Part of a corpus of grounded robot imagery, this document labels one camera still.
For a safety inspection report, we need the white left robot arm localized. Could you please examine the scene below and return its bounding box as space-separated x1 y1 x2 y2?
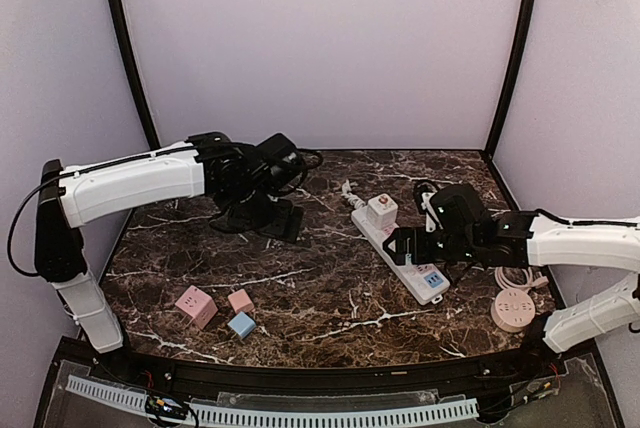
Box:
8 132 314 354

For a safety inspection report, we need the white cube socket adapter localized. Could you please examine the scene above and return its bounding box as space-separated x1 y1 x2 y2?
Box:
366 193 398 230

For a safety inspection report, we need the round pink socket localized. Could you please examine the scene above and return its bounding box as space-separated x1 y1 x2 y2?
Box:
490 288 536 333

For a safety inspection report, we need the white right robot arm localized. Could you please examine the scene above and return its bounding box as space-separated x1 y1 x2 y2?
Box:
382 184 639 353

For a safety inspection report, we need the small pink charger plug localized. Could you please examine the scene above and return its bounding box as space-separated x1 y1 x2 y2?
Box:
228 289 254 314

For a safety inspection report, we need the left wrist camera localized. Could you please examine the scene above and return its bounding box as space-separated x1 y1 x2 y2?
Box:
257 133 324 187

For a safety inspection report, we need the small circuit board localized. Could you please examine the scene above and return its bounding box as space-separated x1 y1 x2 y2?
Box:
144 395 190 420

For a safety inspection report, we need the pink cube socket adapter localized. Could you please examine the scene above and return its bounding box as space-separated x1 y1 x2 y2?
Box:
174 285 219 330

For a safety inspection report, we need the small blue charger plug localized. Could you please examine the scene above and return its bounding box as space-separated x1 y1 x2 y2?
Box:
227 312 256 340

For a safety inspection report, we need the white multicolour power strip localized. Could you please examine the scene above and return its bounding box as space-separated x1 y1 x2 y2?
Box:
351 207 450 305

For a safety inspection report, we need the white slotted cable duct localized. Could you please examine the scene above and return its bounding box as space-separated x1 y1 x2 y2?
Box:
65 375 479 427

